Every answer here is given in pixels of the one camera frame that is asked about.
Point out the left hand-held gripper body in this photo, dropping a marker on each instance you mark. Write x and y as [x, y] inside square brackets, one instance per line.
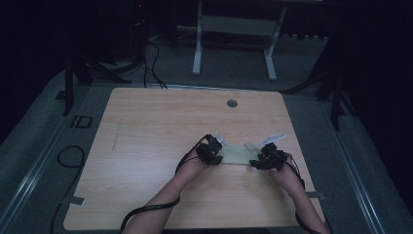
[207, 152]

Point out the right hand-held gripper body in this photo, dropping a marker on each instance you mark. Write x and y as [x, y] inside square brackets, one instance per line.
[272, 156]

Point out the pale yellow cloth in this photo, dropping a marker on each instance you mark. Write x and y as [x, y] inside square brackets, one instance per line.
[238, 154]

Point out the person's left hand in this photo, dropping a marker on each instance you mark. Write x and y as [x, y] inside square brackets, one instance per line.
[196, 166]

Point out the person's right hand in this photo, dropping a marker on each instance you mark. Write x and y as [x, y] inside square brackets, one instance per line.
[285, 177]

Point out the grey table grommet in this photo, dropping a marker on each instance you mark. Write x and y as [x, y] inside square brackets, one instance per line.
[232, 103]

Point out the grey tape piece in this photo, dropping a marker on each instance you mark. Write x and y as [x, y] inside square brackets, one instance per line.
[315, 195]
[78, 201]

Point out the metal floor rail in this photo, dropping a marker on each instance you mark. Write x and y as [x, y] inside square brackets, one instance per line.
[357, 182]
[29, 182]

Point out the white desk frame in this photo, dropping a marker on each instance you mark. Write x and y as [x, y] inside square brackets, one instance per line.
[237, 26]

